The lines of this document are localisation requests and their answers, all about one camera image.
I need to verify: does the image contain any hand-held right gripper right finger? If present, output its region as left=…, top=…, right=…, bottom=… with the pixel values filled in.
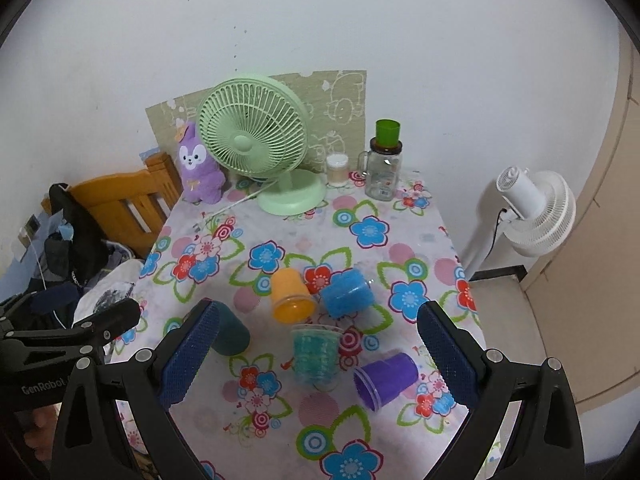
left=416, top=301, right=587, bottom=480

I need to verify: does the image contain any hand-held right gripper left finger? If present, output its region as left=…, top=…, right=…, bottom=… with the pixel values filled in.
left=51, top=299, right=221, bottom=480

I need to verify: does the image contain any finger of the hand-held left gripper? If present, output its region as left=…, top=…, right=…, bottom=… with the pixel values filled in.
left=0, top=298, right=142, bottom=362
left=0, top=294, right=37, bottom=332

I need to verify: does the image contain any clear teal plastic cup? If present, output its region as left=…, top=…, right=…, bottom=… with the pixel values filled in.
left=291, top=324, right=344, bottom=392

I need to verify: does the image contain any dark teal plastic cup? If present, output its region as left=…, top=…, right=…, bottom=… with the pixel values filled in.
left=212, top=302, right=251, bottom=356

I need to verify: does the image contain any purple plastic cup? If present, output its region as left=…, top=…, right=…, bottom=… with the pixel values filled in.
left=353, top=352, right=419, bottom=413

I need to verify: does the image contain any orange plastic cup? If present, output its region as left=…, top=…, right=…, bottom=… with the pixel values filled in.
left=270, top=267, right=317, bottom=323

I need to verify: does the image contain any blue ribbed plastic cup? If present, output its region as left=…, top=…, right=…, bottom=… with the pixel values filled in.
left=319, top=269, right=376, bottom=319

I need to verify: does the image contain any green plastic cup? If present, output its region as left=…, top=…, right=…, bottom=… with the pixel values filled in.
left=375, top=119, right=402, bottom=147

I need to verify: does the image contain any white printed cloth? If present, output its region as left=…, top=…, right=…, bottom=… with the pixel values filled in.
left=74, top=260, right=147, bottom=323

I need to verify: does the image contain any black jacket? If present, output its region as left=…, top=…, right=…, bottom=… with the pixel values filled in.
left=42, top=182, right=118, bottom=288

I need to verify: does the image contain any wooden chair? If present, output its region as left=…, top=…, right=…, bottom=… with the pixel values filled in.
left=41, top=152, right=183, bottom=258

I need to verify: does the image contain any floral tablecloth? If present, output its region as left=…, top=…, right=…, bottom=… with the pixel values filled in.
left=107, top=167, right=501, bottom=480

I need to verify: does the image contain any white standing fan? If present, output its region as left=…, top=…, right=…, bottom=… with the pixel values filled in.
left=462, top=165, right=577, bottom=281

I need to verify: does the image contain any purple plush rabbit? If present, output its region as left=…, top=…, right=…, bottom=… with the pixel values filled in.
left=175, top=121, right=226, bottom=205

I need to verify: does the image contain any beige door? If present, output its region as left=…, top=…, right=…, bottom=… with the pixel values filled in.
left=520, top=35, right=640, bottom=411

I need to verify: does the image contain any glass mug jar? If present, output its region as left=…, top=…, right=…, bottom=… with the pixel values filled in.
left=358, top=137, right=404, bottom=201

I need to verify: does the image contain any small white lidded jar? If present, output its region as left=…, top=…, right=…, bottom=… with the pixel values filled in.
left=326, top=153, right=349, bottom=187

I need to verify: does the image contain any green desk fan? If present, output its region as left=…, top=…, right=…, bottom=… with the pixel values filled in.
left=197, top=74, right=327, bottom=217

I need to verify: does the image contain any wall outlet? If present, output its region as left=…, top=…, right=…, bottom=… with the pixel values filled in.
left=20, top=214, right=42, bottom=248

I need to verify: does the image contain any black fan cable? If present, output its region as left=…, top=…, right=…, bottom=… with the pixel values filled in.
left=487, top=205, right=507, bottom=257

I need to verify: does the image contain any white fan power cable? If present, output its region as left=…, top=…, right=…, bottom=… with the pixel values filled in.
left=192, top=186, right=279, bottom=234

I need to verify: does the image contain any cartoon print wall poster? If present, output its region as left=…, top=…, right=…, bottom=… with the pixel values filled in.
left=146, top=70, right=367, bottom=188

